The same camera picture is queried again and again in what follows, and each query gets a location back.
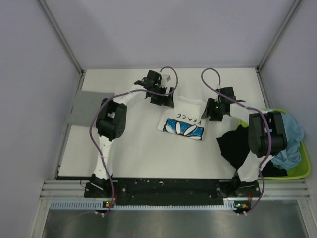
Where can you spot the right aluminium corner post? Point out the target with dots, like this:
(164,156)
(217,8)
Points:
(296,4)

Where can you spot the light blue t shirt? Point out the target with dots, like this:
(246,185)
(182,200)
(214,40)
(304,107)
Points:
(291,156)

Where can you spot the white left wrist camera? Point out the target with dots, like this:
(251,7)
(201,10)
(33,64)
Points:
(165,78)

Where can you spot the left aluminium corner post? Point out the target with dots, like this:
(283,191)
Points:
(59,35)

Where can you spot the grey slotted cable duct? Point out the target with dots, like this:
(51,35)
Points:
(104,206)

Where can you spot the aluminium corner post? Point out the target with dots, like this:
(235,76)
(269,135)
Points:
(59,35)
(296,4)

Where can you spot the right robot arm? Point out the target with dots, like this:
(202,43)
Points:
(266,137)

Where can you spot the folded grey t shirt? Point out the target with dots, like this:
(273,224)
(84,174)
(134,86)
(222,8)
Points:
(85,106)

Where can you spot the white daisy print t shirt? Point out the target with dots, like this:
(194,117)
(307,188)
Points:
(184,119)

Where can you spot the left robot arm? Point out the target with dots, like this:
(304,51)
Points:
(109,122)

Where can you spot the black t shirt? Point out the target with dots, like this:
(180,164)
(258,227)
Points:
(234,148)

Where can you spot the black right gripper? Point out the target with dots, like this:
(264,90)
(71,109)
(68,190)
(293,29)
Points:
(209,110)

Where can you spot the green plastic basket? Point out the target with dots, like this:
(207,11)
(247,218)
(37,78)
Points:
(300,171)

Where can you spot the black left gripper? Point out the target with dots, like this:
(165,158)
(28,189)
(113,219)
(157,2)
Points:
(165,100)

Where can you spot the aluminium front frame rail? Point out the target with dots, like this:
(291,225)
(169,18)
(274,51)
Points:
(269,189)

